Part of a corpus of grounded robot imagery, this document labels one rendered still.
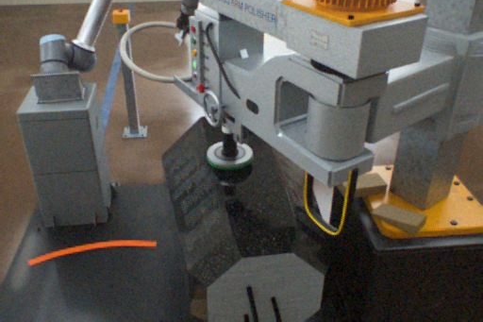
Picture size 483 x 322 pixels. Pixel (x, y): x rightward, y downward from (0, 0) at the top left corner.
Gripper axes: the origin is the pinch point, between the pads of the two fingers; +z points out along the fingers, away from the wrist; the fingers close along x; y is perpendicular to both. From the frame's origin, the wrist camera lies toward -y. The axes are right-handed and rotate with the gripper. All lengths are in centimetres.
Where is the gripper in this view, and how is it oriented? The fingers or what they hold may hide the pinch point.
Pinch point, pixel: (188, 42)
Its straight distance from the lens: 282.5
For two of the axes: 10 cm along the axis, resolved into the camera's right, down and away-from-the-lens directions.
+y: -8.5, -4.9, 1.8
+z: -2.1, 6.4, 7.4
